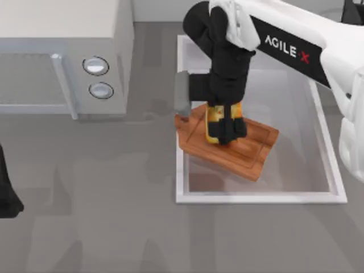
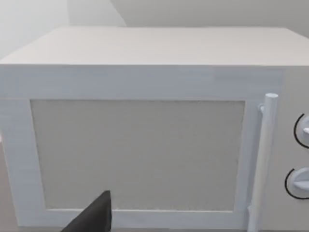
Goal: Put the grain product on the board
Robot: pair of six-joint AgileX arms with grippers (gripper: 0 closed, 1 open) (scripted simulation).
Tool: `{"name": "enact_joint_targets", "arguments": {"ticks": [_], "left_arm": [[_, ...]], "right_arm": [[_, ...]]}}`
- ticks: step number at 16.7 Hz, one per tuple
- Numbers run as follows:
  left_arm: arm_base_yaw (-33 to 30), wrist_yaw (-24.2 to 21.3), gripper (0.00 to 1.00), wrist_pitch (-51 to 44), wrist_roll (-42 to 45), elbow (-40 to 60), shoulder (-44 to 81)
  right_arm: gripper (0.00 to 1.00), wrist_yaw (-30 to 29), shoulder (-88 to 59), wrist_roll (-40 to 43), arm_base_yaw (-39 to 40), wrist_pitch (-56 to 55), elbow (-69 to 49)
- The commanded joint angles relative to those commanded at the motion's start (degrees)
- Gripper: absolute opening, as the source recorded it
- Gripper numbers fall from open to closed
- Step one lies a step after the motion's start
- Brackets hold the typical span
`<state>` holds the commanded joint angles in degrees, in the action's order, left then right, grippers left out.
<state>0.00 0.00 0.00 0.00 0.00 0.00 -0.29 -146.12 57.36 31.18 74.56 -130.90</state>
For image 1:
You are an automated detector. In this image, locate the pale grey rounded box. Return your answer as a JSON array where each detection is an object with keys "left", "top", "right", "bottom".
[{"left": 173, "top": 71, "right": 192, "bottom": 118}]

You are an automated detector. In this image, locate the black stand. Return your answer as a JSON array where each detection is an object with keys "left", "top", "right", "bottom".
[{"left": 342, "top": 0, "right": 364, "bottom": 27}]

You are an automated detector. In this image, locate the pale microwave oven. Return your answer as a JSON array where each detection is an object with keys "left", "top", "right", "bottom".
[{"left": 0, "top": 0, "right": 135, "bottom": 121}]

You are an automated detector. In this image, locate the small round microwave knob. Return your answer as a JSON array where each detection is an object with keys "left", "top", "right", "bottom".
[{"left": 88, "top": 81, "right": 115, "bottom": 100}]

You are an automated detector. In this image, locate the white sink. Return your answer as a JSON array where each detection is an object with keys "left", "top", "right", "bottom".
[{"left": 175, "top": 34, "right": 349, "bottom": 205}]

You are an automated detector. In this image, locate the microwave glass door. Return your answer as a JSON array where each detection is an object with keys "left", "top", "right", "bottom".
[{"left": 0, "top": 53, "right": 75, "bottom": 115}]

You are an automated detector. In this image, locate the large round microwave knob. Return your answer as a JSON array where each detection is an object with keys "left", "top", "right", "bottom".
[{"left": 81, "top": 55, "right": 110, "bottom": 77}]

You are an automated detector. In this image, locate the metal microwave door handle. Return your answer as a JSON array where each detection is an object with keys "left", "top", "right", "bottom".
[{"left": 50, "top": 53, "right": 79, "bottom": 121}]

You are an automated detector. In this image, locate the wooden cutting board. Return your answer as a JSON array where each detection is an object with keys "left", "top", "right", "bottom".
[{"left": 173, "top": 102, "right": 280, "bottom": 183}]

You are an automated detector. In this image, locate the yellow and orange container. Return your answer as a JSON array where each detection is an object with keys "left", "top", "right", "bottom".
[{"left": 204, "top": 102, "right": 243, "bottom": 146}]

